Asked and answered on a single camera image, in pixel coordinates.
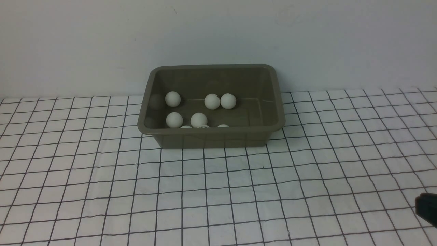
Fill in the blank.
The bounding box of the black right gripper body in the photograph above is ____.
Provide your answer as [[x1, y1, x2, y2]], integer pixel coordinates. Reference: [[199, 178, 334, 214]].
[[415, 193, 437, 228]]

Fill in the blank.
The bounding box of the olive plastic storage bin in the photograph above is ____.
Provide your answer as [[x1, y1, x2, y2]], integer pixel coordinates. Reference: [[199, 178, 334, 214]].
[[137, 64, 285, 149]]

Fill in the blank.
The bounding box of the white ping-pong ball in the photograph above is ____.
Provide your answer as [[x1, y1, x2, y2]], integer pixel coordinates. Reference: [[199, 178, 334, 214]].
[[220, 93, 237, 109], [166, 112, 184, 128], [190, 112, 208, 128], [204, 93, 221, 110], [165, 91, 181, 107]]

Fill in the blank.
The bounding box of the white grid-patterned tablecloth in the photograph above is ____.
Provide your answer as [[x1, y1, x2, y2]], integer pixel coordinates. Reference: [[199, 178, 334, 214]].
[[0, 88, 437, 246]]

